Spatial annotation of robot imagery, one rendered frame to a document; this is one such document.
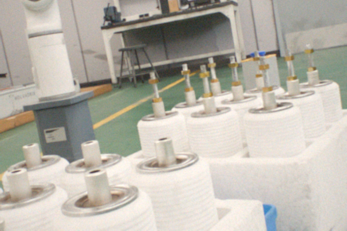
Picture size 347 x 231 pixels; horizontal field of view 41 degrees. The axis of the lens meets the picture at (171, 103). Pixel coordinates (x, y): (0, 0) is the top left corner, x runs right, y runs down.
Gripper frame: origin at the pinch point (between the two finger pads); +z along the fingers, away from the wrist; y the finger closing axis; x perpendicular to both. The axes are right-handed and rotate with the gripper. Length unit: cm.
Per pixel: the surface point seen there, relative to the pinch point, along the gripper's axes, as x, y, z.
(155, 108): -12.0, 4.8, 19.8
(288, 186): -8.3, 33.3, 32.7
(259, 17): 377, -342, -6
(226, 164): -11.9, 23.6, 29.2
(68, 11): 207, -534, -63
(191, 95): -0.1, 1.1, 19.8
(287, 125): -4.1, 30.9, 24.2
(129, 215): -42, 46, 22
